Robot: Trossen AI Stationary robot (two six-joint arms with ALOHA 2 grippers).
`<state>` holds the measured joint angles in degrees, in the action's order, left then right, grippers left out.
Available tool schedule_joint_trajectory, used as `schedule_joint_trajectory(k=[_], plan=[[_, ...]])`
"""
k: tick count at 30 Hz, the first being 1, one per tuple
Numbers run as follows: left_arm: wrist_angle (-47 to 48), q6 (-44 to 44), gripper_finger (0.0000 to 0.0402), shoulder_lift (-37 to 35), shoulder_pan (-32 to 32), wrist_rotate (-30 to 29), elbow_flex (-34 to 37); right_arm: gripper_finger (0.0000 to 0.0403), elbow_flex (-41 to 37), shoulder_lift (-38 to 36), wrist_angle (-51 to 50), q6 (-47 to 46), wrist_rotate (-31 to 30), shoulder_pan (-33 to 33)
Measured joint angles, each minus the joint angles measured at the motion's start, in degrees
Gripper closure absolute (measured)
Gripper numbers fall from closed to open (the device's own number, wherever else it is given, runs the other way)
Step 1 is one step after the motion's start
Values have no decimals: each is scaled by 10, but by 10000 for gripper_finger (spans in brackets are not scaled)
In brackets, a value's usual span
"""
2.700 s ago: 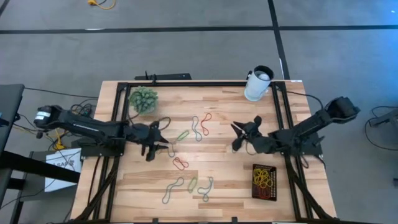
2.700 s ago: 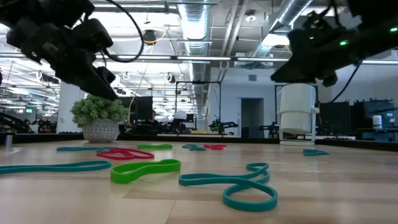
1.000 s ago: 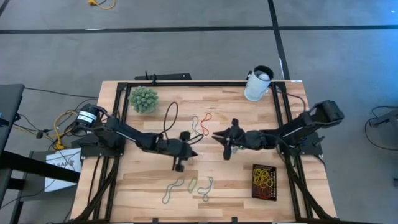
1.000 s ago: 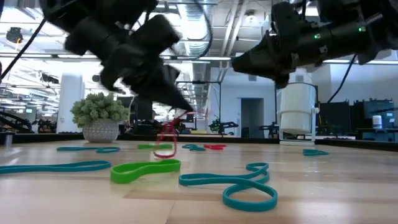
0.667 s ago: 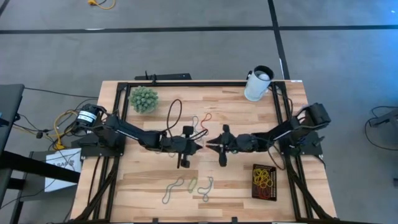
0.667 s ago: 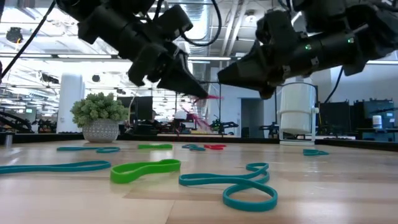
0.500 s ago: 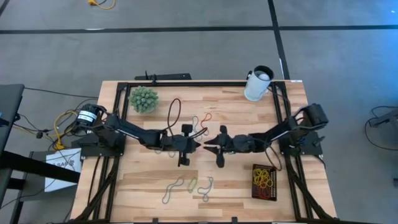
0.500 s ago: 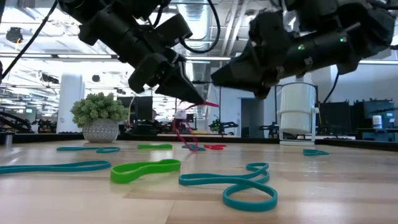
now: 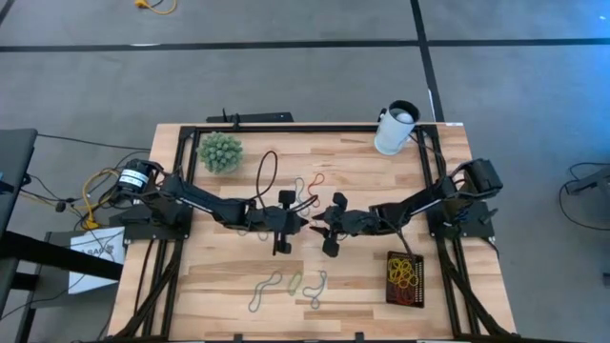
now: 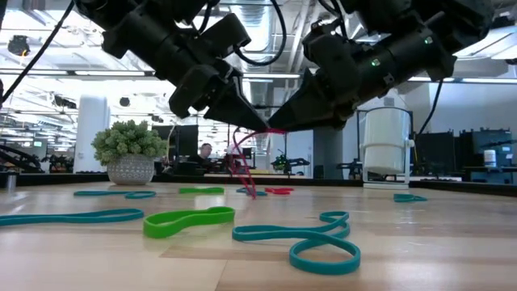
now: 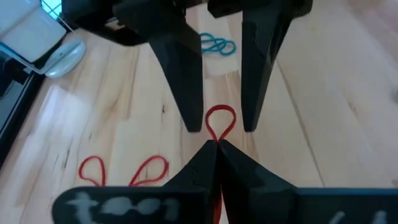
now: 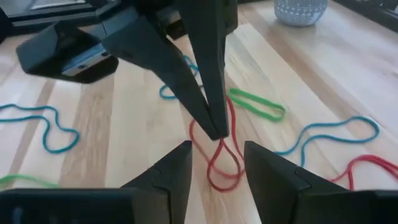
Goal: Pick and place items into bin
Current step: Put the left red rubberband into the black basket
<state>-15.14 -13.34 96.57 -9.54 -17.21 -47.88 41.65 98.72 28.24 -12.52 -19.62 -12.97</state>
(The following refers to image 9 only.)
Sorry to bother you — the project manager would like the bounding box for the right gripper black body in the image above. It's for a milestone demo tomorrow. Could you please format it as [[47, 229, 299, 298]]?
[[321, 192, 383, 258]]

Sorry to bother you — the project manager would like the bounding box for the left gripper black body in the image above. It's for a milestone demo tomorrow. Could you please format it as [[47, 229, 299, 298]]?
[[247, 189, 305, 256]]

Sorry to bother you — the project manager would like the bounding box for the yellow rubber band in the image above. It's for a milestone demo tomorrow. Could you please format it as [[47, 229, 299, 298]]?
[[393, 264, 418, 290], [387, 269, 410, 293], [388, 256, 412, 280]]

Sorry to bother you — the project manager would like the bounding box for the long grey rubber band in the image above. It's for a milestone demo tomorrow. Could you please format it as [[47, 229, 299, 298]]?
[[247, 270, 283, 313], [293, 176, 311, 213]]

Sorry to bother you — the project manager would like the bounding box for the black perforated bin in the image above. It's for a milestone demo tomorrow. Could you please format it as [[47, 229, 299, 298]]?
[[384, 250, 426, 309]]

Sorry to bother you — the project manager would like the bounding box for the grey-green rubber band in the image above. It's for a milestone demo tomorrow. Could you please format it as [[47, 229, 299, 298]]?
[[236, 229, 271, 242]]

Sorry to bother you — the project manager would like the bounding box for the teal-grey rubber band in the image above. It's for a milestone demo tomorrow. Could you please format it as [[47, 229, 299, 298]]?
[[301, 270, 329, 310]]

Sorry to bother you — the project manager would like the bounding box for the green rubber band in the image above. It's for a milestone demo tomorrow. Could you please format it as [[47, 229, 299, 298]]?
[[287, 271, 304, 296]]

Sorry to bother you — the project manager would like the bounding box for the green artificial plant white pot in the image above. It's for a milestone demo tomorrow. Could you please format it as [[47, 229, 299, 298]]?
[[196, 131, 244, 175]]

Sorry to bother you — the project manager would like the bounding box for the white cylindrical cup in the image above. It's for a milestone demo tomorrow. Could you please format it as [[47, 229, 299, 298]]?
[[373, 99, 421, 157]]

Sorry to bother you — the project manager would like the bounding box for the white paper sign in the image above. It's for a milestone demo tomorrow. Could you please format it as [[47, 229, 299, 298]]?
[[68, 226, 127, 295]]

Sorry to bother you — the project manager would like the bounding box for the black desk beam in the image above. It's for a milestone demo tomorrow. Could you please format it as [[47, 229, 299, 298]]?
[[0, 230, 125, 282]]

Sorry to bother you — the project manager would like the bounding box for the grey floor device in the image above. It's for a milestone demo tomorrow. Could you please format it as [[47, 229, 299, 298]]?
[[565, 164, 610, 195]]

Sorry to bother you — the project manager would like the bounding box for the grey desk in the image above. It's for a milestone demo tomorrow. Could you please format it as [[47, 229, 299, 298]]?
[[0, 127, 39, 315]]

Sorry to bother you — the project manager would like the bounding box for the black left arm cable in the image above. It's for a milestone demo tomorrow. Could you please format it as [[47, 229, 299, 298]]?
[[255, 150, 279, 212]]

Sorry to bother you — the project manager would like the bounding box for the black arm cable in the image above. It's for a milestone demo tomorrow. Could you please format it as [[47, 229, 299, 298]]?
[[255, 150, 279, 212], [417, 134, 449, 180]]

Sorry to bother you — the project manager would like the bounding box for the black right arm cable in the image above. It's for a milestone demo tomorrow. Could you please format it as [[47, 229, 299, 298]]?
[[417, 134, 449, 180]]

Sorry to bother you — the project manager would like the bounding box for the yellow cable bundle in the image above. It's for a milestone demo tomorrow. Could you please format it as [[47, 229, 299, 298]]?
[[81, 167, 123, 231]]

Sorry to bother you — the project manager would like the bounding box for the black floor cable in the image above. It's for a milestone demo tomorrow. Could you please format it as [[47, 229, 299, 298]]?
[[558, 161, 610, 232]]

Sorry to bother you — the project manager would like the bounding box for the yellow floor cable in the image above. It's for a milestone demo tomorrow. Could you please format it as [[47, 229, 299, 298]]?
[[134, 0, 178, 15]]

